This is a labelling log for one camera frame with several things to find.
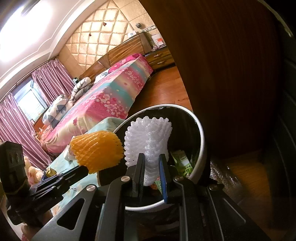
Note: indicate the right pink curtain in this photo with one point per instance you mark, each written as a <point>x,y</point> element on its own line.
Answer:
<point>53,80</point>

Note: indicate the bed with pink sheet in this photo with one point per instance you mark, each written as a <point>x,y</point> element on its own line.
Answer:
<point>111,96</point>

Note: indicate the white orange bag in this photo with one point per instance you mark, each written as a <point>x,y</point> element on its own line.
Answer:
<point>158,40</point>

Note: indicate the pink pillow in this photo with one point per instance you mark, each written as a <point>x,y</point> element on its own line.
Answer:
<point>123,61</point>

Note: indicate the folded striped quilt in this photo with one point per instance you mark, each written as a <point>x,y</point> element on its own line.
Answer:
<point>80,89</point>

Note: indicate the white pillow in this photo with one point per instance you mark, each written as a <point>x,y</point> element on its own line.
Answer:
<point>101,76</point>

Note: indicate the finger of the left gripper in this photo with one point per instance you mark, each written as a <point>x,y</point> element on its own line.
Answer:
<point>67,178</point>

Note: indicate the left pink curtain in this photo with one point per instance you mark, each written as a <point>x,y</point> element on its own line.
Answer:
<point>15,127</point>

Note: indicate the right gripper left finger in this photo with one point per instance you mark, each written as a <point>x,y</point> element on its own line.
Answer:
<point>97,213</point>

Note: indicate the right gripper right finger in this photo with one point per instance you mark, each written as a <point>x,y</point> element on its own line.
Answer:
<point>206,212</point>

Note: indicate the pink curtain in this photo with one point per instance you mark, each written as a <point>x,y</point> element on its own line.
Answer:
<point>53,80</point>
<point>15,127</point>

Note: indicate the folded heart-print quilt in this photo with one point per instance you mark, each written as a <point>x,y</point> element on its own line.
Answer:
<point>59,107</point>

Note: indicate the white foam fruit net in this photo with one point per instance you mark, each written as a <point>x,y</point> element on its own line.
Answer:
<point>148,136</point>

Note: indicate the green juice carton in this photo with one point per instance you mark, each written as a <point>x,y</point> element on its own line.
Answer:
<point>182,163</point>

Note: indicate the window with blinds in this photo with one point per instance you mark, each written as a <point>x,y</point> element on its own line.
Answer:
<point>30,99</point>

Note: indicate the cream teddy bear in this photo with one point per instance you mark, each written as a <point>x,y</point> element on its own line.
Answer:
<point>34,174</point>

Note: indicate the yellow-green snack packet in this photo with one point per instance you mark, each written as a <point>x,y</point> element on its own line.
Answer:
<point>49,172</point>

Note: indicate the wooden nightstand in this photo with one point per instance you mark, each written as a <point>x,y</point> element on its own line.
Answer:
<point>160,59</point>

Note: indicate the wooden headboard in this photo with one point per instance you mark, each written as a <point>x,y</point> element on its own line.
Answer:
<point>137,44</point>

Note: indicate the orange foam fruit net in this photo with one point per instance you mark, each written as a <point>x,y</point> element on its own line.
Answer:
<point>97,151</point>

